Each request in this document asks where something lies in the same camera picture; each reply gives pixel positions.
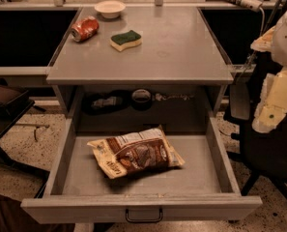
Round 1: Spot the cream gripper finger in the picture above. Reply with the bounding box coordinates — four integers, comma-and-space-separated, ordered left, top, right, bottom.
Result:
252, 67, 287, 133
250, 26, 275, 52

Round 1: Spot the brown chip bag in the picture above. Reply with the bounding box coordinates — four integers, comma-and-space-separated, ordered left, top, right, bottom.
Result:
87, 127, 185, 179

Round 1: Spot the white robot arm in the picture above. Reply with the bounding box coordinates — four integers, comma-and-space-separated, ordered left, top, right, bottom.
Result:
250, 11, 287, 133

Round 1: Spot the grey counter cabinet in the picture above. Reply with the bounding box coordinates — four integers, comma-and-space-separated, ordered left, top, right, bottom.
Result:
47, 6, 233, 133

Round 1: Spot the grey open drawer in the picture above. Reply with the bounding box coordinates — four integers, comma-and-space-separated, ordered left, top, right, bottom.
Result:
22, 118, 262, 223

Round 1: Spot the black office chair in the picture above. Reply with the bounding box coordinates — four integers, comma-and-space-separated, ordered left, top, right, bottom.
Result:
223, 50, 287, 211

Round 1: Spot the black tape roll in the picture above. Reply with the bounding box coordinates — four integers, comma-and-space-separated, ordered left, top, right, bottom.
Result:
131, 89, 152, 110

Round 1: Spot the green and yellow sponge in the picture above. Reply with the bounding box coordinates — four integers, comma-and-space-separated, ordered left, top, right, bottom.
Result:
110, 30, 142, 52

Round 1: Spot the white bowl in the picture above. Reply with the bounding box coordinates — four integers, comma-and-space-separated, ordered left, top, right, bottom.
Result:
95, 0, 126, 19

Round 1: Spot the crushed red soda can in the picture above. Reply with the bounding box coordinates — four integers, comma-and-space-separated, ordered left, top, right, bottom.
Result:
72, 15, 100, 43

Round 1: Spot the black drawer handle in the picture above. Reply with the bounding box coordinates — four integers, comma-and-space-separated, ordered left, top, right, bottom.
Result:
125, 209, 163, 223

